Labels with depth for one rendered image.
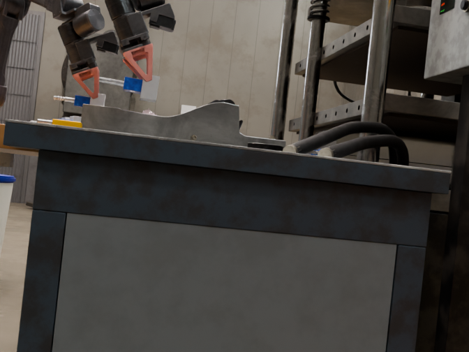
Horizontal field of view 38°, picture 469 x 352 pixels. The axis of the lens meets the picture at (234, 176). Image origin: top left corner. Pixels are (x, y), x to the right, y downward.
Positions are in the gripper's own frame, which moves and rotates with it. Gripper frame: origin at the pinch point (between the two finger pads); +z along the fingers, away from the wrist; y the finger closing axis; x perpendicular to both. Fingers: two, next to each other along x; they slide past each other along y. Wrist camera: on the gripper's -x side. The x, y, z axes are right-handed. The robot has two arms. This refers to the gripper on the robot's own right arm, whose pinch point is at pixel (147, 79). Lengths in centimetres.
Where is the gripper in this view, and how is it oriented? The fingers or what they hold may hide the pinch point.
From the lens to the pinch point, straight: 158.1
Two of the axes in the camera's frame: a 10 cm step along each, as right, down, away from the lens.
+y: -1.7, 0.0, 9.9
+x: -9.2, 3.5, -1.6
